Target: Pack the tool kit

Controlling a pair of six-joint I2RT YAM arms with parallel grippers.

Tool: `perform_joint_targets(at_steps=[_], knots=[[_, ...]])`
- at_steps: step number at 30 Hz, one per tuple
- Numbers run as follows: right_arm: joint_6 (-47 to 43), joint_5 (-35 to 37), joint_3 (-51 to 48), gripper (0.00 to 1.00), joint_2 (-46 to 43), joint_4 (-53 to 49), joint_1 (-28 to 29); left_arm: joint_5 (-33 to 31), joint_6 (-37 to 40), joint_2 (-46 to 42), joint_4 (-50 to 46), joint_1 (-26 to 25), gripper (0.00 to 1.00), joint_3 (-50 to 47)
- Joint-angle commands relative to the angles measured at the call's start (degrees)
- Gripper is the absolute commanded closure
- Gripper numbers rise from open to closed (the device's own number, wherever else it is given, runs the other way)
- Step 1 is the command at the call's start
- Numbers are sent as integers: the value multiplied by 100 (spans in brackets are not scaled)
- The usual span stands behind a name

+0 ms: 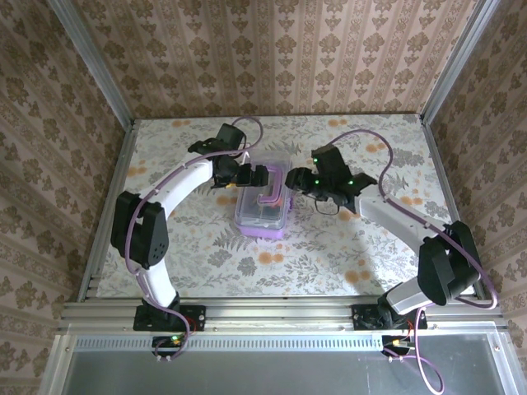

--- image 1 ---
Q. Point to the purple toolbox with clear lid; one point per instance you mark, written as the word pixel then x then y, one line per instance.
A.
pixel 255 224

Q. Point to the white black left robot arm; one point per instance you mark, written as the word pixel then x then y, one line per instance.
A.
pixel 142 230

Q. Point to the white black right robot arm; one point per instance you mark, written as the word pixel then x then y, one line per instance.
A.
pixel 446 263

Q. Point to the black controller board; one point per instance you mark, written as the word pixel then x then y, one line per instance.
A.
pixel 169 342
pixel 395 343

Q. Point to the grey metal plate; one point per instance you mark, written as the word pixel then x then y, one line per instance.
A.
pixel 267 374

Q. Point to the aluminium table side rail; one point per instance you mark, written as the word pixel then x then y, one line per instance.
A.
pixel 439 164
pixel 117 181

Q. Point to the aluminium frame post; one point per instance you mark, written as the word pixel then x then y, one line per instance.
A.
pixel 91 57
pixel 460 57

